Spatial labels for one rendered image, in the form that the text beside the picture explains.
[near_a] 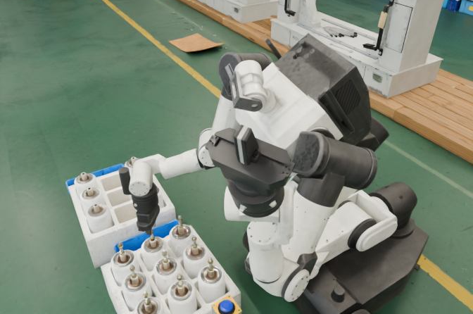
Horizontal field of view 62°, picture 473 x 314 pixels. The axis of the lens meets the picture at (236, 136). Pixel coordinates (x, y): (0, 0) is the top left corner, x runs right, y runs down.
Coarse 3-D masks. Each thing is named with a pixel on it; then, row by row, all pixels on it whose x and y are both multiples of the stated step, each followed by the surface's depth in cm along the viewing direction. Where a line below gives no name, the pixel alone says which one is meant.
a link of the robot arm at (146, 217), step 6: (156, 198) 135; (138, 204) 132; (144, 204) 132; (150, 204) 133; (156, 204) 135; (138, 210) 134; (144, 210) 133; (150, 210) 134; (156, 210) 142; (138, 216) 135; (144, 216) 135; (150, 216) 136; (156, 216) 141; (138, 222) 137; (144, 222) 137; (150, 222) 137; (138, 228) 137; (144, 228) 136; (150, 228) 137
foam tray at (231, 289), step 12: (192, 228) 166; (168, 240) 161; (168, 252) 155; (108, 264) 151; (180, 264) 151; (216, 264) 151; (108, 276) 146; (228, 276) 146; (108, 288) 148; (120, 288) 142; (156, 288) 142; (228, 288) 143; (120, 300) 138; (216, 300) 138; (240, 300) 143; (120, 312) 135; (132, 312) 134; (168, 312) 134; (204, 312) 134
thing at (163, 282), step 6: (162, 258) 144; (174, 258) 145; (156, 264) 142; (180, 270) 143; (156, 276) 139; (162, 276) 138; (168, 276) 138; (174, 276) 139; (156, 282) 142; (162, 282) 139; (168, 282) 139; (174, 282) 141; (162, 288) 141; (168, 288) 141; (162, 294) 144
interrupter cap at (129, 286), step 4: (136, 272) 139; (140, 272) 139; (128, 276) 138; (140, 276) 138; (144, 276) 138; (128, 280) 136; (140, 280) 137; (144, 280) 136; (124, 284) 135; (128, 284) 135; (132, 284) 135; (136, 284) 135; (140, 284) 135; (144, 284) 135; (128, 288) 134; (132, 288) 134; (136, 288) 134; (140, 288) 134
